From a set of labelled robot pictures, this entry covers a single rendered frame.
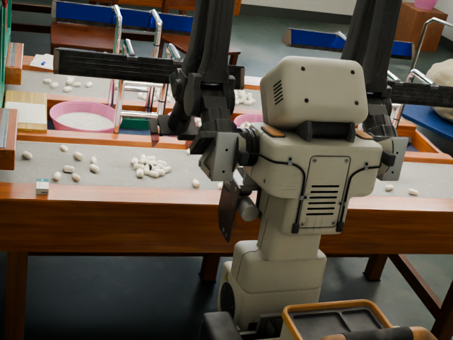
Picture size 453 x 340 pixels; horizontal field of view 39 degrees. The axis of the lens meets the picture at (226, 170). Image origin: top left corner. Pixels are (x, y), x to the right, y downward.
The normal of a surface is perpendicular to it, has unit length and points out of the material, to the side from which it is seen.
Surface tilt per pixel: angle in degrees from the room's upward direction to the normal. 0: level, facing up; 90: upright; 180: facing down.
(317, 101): 47
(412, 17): 90
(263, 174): 90
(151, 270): 0
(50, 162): 0
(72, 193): 0
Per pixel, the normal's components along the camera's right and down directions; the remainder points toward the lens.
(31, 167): 0.18, -0.87
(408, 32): -0.93, 0.00
